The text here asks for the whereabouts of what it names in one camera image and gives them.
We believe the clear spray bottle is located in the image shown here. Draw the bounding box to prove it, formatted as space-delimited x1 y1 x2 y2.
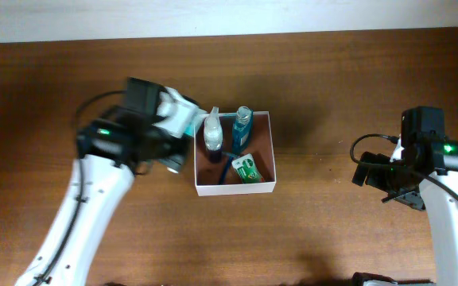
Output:
204 106 223 164

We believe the blue disposable razor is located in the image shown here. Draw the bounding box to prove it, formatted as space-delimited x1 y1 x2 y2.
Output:
218 152 239 185

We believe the blue mouthwash bottle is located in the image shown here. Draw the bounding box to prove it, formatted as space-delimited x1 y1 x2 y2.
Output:
231 106 253 154

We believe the green Dettol soap pack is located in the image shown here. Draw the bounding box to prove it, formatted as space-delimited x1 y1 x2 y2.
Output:
231 153 265 184

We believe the teal toothpaste tube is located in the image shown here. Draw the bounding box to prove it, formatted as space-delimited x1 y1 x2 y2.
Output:
164 109 207 173

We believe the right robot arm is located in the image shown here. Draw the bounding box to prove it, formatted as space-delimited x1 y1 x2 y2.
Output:
349 106 458 285

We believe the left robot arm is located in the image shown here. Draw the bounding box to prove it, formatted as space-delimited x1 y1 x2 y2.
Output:
16 78 200 285

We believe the white cardboard box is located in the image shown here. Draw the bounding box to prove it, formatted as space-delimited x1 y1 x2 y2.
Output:
193 111 277 196

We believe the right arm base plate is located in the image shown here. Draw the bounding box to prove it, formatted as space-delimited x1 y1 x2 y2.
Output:
351 272 437 286

